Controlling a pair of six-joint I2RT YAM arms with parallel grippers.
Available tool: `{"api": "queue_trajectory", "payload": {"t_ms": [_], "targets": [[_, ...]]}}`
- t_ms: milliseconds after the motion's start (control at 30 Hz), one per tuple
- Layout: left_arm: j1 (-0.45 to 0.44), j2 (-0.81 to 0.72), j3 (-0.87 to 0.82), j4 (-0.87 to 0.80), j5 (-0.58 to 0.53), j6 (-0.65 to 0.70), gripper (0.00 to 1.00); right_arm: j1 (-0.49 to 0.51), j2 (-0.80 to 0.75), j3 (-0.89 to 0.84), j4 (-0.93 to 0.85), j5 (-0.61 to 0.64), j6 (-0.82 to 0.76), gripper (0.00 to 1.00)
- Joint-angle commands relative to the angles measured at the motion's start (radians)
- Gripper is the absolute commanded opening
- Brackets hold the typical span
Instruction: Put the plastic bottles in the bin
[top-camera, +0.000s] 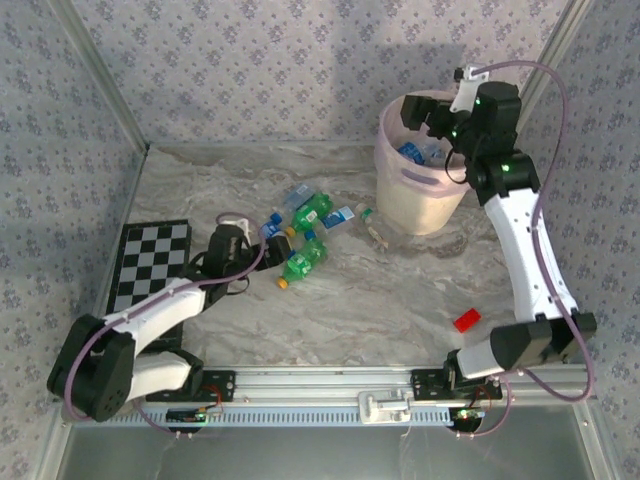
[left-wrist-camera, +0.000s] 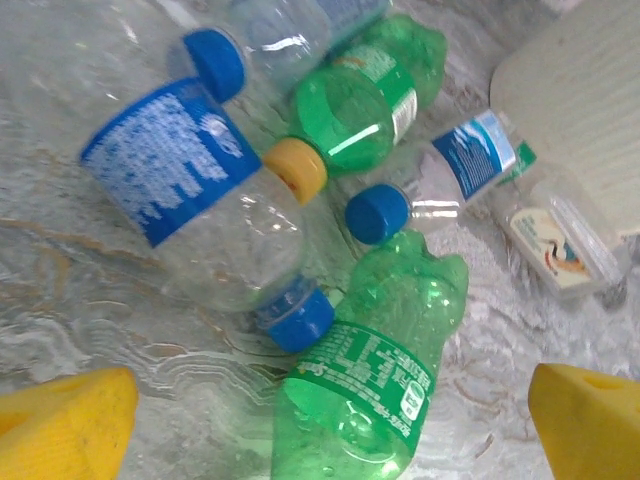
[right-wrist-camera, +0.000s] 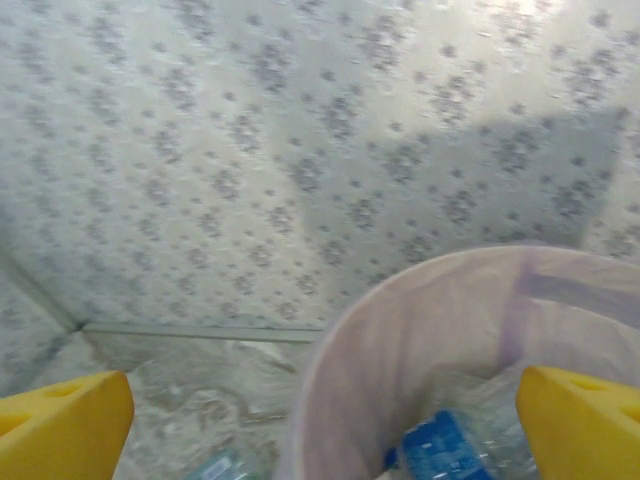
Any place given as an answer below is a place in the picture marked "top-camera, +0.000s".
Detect clear Pepsi bottle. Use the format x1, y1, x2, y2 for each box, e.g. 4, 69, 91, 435
423, 142, 449, 166

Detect bottle with pale blue label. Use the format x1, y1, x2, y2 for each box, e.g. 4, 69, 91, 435
283, 183, 316, 207

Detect clear bottle with green cap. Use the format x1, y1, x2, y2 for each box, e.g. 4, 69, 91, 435
355, 202, 391, 250

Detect beige bin with pink liner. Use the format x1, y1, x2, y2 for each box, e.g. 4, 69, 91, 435
374, 89, 476, 236

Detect black and white chessboard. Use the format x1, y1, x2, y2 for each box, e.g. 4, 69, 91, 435
107, 219, 193, 351

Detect red plastic block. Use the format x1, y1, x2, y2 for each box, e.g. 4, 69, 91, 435
453, 308, 483, 333

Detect purple camera cable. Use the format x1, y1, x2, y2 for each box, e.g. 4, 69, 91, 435
457, 59, 597, 440
63, 212, 266, 441

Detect aluminium frame post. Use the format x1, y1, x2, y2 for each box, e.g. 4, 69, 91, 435
499, 0, 596, 154
49, 0, 151, 154

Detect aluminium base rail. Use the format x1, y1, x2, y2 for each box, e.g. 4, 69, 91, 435
199, 365, 594, 407

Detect grey slotted cable duct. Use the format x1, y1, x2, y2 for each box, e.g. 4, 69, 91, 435
94, 403, 457, 427

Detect white latch bracket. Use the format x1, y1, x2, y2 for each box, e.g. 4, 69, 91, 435
358, 389, 414, 426

